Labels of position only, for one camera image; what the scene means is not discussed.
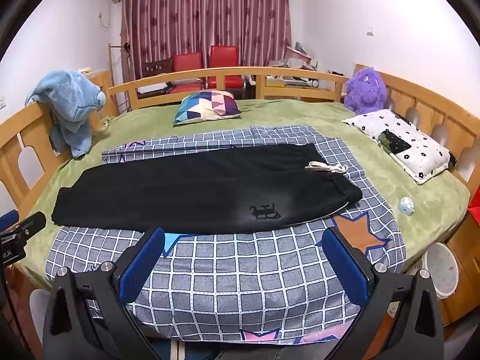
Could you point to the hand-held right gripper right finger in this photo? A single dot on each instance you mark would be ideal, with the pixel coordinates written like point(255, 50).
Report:
point(343, 270)

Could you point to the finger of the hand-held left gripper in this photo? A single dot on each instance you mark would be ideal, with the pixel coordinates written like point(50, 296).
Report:
point(33, 223)
point(8, 218)

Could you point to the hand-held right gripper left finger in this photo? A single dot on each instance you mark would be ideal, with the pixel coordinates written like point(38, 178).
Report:
point(142, 266)

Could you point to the black pants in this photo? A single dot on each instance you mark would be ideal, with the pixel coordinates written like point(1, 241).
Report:
point(187, 187)

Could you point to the checkered star-print bedsheet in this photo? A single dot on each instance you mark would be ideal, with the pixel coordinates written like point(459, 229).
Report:
point(225, 270)

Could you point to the small light blue toy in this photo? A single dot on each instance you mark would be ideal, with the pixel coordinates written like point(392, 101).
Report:
point(407, 206)

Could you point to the white waste bin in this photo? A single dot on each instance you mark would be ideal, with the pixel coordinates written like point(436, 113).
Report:
point(442, 270)

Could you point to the blue plush toy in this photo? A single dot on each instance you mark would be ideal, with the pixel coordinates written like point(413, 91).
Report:
point(71, 105)

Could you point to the wooden bedside cabinet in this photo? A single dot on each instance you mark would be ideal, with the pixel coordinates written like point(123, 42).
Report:
point(467, 255)

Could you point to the dark green patterned cloth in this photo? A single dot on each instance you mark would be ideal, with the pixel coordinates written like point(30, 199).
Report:
point(393, 142)

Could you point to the white flower-print pillow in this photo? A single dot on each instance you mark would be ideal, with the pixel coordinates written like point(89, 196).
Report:
point(423, 146)

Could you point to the green blanket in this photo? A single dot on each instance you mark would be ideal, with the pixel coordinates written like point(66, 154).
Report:
point(300, 112)

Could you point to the colourful geometric pillow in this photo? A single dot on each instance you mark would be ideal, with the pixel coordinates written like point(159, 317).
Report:
point(206, 107)

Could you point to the purple plush toy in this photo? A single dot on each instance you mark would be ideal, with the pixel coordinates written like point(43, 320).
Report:
point(365, 90)

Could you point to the dark wooden chair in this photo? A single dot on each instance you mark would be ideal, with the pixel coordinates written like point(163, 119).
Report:
point(157, 66)

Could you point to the red chair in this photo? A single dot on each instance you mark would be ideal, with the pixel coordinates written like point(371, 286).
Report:
point(187, 63)
point(224, 58)

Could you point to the crumpled silver bags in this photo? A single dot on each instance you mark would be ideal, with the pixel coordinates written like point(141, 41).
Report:
point(296, 58)

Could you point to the pink patterned curtain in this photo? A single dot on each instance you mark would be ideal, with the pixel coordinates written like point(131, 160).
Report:
point(206, 15)

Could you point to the wooden bed frame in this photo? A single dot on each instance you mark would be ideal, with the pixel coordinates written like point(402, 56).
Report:
point(225, 73)

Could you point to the white wall switch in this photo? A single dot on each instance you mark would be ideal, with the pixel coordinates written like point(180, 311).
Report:
point(370, 30)

